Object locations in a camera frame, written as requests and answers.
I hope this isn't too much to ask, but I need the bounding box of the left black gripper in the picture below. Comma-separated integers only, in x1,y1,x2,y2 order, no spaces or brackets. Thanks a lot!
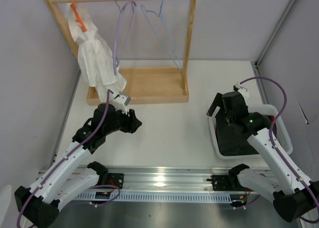
104,105,142,135

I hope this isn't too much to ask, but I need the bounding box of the grey dotted skirt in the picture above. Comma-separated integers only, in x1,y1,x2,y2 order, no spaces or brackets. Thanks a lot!
215,108,258,157

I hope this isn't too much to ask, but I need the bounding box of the light blue wire hanger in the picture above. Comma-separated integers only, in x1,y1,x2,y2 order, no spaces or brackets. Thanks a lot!
141,0,183,71

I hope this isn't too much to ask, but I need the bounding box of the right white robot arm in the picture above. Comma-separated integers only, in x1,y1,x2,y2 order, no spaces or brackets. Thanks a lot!
207,91,319,222

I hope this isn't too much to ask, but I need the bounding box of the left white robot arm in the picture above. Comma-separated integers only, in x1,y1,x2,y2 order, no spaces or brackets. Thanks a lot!
14,103,142,228

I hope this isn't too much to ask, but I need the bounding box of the purple plastic hanger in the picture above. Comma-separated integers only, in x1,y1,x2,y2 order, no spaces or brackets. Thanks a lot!
113,0,137,76

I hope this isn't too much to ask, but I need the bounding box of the orange plastic hanger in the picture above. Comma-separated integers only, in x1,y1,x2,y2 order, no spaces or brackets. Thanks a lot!
70,0,87,32

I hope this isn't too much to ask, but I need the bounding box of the wooden clothes rack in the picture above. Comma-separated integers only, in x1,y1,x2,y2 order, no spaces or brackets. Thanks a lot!
44,0,196,105

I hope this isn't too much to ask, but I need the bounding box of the red black plaid garment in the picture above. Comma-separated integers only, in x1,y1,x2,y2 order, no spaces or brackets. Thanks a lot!
268,115,276,128

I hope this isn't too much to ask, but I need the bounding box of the white plastic basket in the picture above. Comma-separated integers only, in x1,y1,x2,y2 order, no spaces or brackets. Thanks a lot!
208,105,293,160

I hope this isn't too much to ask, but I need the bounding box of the white ruffled garment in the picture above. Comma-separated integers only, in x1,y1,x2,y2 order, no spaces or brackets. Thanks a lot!
65,3,127,102

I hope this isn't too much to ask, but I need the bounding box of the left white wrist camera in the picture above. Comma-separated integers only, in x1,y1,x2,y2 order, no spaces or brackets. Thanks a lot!
112,94,131,114

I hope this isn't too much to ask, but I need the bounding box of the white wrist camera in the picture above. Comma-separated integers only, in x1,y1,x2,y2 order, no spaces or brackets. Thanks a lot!
112,94,131,114
233,82,250,98

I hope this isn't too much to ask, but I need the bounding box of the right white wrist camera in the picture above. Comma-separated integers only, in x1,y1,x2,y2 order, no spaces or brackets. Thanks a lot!
233,82,250,98

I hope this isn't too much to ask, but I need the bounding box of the aluminium mounting rail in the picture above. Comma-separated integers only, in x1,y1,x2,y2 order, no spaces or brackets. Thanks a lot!
33,166,277,191

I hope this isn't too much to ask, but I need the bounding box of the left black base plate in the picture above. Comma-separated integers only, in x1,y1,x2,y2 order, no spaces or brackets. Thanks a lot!
97,173,124,189

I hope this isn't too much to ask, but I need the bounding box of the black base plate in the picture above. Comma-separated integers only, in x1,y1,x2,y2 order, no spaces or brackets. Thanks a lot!
206,175,236,191
97,173,124,189

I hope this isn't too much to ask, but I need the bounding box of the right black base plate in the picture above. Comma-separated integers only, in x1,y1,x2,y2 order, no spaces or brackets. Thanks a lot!
206,175,236,191

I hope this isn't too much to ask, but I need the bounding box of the white slotted cable duct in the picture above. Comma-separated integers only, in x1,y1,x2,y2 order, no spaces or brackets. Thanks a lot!
74,191,232,204

